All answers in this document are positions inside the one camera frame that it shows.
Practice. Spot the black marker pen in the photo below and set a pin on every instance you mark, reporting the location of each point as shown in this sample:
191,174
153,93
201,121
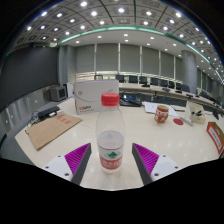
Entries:
199,113

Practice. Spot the grey boxy monitor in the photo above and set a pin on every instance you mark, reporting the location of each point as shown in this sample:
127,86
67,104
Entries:
58,93

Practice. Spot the long curved conference desk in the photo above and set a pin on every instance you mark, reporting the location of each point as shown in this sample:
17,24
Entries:
166,92

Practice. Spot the clear red-capped water bottle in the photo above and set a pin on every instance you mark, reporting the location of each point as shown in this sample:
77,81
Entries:
110,146

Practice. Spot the red and white mug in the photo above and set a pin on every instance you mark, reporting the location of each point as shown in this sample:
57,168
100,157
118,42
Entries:
161,114

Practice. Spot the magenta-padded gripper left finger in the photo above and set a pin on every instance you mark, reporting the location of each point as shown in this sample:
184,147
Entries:
77,157

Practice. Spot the white remote control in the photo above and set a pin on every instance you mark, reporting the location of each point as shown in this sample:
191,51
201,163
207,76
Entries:
187,120

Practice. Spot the black office chairs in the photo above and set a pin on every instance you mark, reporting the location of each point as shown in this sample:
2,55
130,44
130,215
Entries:
143,80

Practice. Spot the white cardboard carton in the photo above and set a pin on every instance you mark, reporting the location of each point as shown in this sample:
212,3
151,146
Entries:
88,96

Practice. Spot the open brown cardboard box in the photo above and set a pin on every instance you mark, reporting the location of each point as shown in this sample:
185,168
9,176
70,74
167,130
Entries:
216,135

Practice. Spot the flat round red coaster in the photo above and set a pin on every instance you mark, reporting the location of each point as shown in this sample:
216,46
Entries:
178,121

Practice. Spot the round ceiling lights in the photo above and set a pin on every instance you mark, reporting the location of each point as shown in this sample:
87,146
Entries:
133,20

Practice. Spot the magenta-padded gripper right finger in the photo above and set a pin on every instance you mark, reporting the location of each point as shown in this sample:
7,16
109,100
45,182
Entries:
146,157

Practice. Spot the brown paper envelope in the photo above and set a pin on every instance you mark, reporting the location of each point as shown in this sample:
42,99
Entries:
50,130

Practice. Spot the white paper sheets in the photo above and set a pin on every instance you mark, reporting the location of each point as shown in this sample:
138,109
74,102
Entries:
150,108

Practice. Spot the black flat device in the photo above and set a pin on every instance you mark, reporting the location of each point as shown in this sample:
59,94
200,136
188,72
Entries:
48,112

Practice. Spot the white compartment organizer box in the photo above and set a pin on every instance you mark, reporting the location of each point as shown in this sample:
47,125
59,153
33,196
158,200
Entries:
196,113

